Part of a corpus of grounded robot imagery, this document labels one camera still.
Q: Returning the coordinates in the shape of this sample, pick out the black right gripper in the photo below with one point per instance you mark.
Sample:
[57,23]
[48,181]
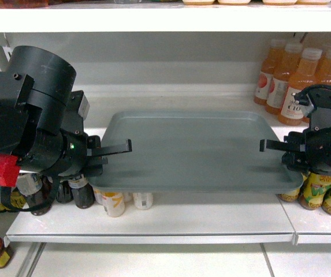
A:
[310,149]

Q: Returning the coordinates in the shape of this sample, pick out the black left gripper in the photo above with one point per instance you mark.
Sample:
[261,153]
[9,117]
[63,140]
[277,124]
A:
[67,154]

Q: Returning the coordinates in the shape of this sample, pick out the grey silver serving tray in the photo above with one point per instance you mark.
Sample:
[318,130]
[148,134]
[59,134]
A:
[193,151]

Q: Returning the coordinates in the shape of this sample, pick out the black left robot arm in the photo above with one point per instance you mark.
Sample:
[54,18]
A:
[42,120]

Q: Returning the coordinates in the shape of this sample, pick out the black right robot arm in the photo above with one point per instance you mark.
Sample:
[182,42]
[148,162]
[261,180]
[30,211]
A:
[309,150]

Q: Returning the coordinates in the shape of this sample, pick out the orange juice bottle front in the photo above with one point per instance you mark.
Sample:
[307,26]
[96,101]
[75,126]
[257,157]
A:
[304,76]

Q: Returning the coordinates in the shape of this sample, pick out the orange juice bottle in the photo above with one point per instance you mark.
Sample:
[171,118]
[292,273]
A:
[273,58]
[304,76]
[282,73]

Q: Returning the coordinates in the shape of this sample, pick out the yellow white drink bottle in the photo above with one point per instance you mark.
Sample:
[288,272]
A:
[112,202]

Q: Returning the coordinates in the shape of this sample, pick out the dark drink bottle right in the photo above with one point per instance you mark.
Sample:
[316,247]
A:
[82,191]

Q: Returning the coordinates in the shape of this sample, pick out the dark drink bottle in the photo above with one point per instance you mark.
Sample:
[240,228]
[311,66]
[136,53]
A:
[82,191]
[34,187]
[64,193]

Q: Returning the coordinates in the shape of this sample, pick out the white labelled drink bottle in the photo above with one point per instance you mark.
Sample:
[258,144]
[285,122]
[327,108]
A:
[143,201]

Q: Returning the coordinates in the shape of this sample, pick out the dark drink bottle middle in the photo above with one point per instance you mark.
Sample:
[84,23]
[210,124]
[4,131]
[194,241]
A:
[64,193]

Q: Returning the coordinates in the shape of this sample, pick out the dark drink bottle left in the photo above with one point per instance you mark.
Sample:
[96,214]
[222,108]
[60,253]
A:
[34,187]

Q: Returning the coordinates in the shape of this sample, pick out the orange juice bottle right edge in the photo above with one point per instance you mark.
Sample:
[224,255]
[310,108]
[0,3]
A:
[323,73]

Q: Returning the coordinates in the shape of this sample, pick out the white metal shelf unit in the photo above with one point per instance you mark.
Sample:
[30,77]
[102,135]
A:
[170,56]

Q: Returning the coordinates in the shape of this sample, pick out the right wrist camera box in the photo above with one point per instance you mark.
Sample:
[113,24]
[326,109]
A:
[303,100]

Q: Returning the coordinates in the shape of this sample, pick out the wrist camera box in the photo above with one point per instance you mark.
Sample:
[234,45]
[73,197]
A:
[303,100]
[84,106]

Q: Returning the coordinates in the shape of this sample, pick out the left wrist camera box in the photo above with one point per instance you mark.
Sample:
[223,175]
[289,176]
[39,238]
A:
[84,106]

